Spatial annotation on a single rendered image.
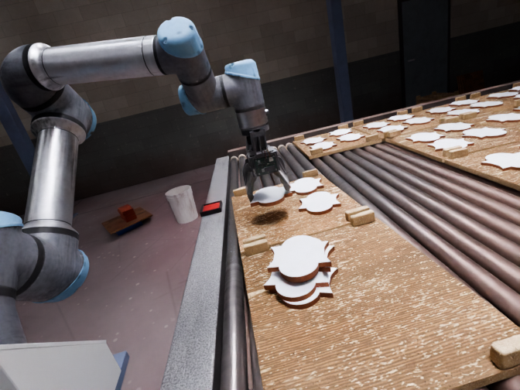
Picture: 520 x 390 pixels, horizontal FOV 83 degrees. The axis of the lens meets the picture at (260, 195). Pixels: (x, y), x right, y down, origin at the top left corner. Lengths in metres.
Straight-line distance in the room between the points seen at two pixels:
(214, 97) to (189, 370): 0.55
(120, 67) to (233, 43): 5.20
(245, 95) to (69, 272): 0.53
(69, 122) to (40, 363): 0.55
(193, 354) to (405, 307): 0.35
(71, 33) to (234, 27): 2.63
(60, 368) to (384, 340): 0.45
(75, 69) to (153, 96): 5.10
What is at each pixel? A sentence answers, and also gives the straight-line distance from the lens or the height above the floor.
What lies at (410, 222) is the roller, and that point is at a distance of 0.80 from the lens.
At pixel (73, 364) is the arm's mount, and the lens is 0.57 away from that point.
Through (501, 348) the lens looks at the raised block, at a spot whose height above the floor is 0.96.
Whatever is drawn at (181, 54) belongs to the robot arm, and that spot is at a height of 1.39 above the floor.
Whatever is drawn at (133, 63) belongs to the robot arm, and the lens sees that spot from 0.68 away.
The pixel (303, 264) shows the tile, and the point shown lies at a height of 0.98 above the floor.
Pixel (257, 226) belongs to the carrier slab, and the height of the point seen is 0.94.
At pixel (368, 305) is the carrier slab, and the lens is 0.54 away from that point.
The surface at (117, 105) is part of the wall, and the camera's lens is 5.96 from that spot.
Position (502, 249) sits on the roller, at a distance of 0.74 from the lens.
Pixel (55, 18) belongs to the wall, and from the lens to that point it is 6.28.
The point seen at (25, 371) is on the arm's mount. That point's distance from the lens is 0.49.
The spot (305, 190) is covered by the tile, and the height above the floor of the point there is 0.95.
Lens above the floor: 1.31
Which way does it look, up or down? 21 degrees down
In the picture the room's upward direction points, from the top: 14 degrees counter-clockwise
